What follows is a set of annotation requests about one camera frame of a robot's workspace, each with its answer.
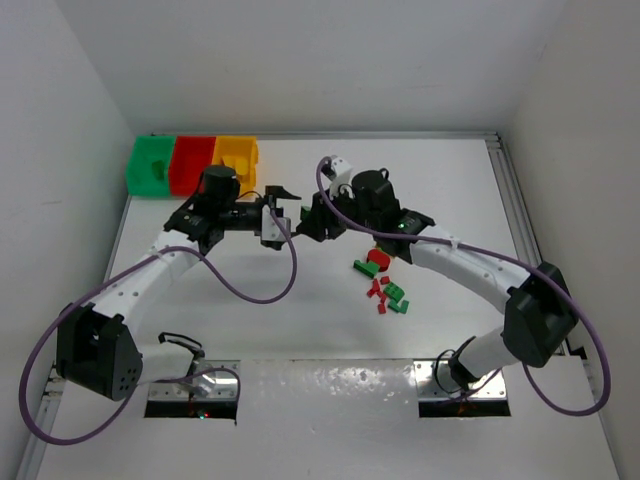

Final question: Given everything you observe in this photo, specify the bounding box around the green 2x2 lego brick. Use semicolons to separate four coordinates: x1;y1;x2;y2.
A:
299;206;311;221

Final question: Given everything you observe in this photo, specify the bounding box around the yellow butterfly round lego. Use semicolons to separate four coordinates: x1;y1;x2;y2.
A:
234;156;250;176

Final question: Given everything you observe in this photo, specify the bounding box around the yellow lego brick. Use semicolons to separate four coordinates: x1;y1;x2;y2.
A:
221;155;236;168

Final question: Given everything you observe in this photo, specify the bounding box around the small green curved lego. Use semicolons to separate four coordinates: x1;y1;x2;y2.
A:
383;282;405;302

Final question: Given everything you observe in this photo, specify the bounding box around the small green lego plate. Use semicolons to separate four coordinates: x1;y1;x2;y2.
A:
388;300;410;314

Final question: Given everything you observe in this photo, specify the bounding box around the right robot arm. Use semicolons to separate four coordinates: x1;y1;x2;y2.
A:
296;157;578;394

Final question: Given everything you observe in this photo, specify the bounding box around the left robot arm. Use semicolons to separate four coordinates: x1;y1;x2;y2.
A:
56;166;294;401

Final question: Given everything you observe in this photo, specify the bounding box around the yellow plastic bin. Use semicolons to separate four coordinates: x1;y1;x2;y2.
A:
211;136;259;194

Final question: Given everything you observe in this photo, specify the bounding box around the red round lego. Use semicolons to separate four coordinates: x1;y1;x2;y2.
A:
367;248;391;272

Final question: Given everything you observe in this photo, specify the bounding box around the green L-shaped lego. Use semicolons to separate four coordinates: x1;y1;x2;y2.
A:
353;260;380;278

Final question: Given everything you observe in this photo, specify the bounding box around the red plastic bin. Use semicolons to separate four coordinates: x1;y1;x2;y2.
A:
168;136;216;197

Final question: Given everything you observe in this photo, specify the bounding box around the green plastic bin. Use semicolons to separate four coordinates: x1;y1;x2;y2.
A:
125;135;176;198

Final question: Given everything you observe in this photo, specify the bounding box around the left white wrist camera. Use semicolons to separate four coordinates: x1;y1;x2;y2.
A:
259;205;292;247

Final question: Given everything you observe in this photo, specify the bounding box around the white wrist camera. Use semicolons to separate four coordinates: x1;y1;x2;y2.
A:
259;205;292;247
321;155;353;198

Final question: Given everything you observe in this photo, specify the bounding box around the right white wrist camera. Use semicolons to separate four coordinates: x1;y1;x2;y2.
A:
321;155;353;198

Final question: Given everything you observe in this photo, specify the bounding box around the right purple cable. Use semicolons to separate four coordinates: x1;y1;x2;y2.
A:
314;156;612;416

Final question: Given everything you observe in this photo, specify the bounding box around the purple cable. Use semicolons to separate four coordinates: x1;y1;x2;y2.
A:
18;217;299;446
314;156;612;416

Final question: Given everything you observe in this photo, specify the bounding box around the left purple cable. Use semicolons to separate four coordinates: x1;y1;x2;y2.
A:
18;217;299;446

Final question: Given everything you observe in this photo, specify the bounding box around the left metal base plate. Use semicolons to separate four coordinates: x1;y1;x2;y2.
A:
148;360;241;402

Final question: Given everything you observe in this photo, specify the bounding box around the metal base plate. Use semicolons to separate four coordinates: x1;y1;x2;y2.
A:
148;360;241;402
413;359;508;403

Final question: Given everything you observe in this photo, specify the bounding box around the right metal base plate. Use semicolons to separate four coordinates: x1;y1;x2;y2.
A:
413;359;508;403

